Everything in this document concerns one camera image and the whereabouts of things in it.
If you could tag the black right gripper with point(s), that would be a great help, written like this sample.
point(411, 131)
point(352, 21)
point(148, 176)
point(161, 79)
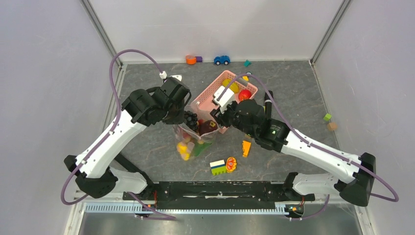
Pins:
point(220, 117)

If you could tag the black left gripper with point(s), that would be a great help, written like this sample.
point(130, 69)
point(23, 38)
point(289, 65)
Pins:
point(179, 119)

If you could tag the small red apple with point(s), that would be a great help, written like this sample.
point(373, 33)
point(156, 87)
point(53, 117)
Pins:
point(244, 95)

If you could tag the black grape bunch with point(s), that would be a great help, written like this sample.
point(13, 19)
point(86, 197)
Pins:
point(191, 121)

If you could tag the yellow star fruit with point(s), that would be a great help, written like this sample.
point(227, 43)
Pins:
point(233, 87)

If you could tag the dark red apple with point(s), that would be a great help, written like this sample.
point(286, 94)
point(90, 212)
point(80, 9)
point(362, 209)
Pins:
point(207, 127)

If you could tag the red lychee bunch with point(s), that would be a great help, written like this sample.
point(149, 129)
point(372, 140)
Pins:
point(186, 137)

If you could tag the clear zip top bag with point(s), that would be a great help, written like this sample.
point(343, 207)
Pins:
point(210, 137)

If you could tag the yellow lemon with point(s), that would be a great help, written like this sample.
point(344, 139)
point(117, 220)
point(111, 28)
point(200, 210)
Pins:
point(183, 150)

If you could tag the green white bok choy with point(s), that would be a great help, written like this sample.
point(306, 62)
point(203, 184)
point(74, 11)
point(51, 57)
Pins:
point(199, 147)

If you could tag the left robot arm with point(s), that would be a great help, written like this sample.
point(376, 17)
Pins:
point(141, 109)

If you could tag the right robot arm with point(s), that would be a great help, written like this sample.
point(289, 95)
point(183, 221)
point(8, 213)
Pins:
point(347, 175)

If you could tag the black microphone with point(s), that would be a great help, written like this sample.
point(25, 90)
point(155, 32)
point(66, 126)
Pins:
point(268, 103)

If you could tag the orange yellow toy piece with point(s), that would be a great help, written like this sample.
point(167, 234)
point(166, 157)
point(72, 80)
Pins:
point(246, 145)

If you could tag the pink plastic basket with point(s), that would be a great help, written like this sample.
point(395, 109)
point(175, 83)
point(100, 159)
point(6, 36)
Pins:
point(204, 102)

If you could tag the teal wedge block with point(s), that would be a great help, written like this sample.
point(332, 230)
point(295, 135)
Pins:
point(247, 63)

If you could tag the orange round patterned toy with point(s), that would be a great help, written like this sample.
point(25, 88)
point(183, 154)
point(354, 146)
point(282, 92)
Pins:
point(231, 164)

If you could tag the purple block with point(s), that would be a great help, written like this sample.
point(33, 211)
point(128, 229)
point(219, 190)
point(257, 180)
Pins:
point(199, 59)

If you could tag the blue toy car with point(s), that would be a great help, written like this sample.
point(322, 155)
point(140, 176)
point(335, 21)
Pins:
point(222, 60)

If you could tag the white blue green brick stack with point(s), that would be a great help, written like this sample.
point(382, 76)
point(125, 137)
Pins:
point(218, 167)

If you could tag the green cube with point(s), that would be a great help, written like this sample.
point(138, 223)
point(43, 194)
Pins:
point(327, 117)

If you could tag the tan wooden cube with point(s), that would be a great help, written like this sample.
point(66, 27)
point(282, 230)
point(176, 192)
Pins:
point(332, 126)

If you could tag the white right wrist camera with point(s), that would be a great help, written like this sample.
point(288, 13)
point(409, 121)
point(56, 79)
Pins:
point(223, 97)

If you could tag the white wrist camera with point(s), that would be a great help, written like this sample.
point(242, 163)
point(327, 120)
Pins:
point(164, 76)
point(223, 97)

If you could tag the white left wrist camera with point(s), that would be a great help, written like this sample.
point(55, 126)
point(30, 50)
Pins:
point(164, 76)

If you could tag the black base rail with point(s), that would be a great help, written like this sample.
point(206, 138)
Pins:
point(220, 195)

